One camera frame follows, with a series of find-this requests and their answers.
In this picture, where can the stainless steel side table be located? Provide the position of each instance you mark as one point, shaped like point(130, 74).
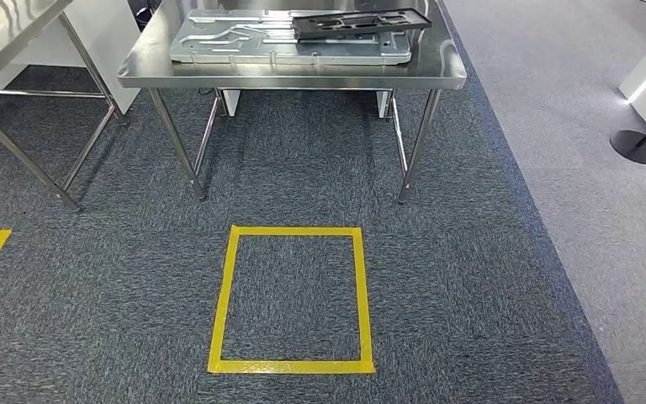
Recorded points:
point(0, 28)

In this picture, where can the aluminium fixture plate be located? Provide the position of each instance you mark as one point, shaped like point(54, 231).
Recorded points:
point(245, 50)

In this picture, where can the white support block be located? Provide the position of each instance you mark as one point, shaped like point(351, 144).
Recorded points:
point(231, 101)
point(383, 103)

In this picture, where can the white cabinet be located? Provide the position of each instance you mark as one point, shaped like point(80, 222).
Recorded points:
point(105, 33)

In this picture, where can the black plastic frame part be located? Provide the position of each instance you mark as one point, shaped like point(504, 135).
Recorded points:
point(356, 31)

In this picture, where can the stainless steel workbench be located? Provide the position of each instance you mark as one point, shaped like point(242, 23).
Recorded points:
point(300, 77)

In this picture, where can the black stanchion base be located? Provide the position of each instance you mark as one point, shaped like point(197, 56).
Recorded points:
point(635, 148)

